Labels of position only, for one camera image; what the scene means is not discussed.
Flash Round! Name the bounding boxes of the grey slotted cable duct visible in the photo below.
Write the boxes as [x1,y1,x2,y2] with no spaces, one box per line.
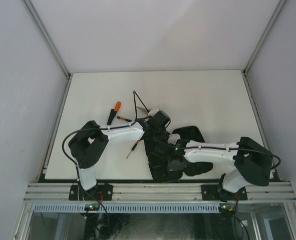
[34,203,220,214]

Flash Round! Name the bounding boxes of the black plastic tool case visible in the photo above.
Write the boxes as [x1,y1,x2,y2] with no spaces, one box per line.
[144,125,213,184]

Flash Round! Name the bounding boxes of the claw hammer orange black handle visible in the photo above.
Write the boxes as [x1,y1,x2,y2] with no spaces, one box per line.
[107,101,121,125]

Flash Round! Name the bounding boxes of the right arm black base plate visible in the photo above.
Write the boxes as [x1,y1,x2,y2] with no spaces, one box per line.
[201,184,248,202]

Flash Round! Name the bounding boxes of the long nose pliers orange handles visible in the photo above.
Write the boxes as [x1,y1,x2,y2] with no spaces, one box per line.
[136,106,151,116]

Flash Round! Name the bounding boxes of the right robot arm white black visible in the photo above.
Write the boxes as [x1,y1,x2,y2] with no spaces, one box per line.
[154,137,273,200]

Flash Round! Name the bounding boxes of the right camera black cable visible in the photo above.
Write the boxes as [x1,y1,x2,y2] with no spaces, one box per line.
[185,146,281,176]

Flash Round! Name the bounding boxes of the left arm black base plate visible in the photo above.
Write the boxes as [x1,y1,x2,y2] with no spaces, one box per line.
[69,184,113,202]

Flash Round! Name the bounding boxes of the aluminium front rail frame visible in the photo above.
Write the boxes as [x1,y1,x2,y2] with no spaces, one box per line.
[24,182,296,203]

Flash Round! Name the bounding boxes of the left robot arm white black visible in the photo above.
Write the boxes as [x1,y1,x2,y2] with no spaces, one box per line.
[68,110,171,200]

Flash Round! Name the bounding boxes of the small screwdriver orange black upper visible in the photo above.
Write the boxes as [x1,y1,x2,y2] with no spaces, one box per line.
[117,116,133,123]

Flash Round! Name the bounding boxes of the small precision screwdriver orange lower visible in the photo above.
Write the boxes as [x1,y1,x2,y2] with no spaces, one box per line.
[126,140,140,159]

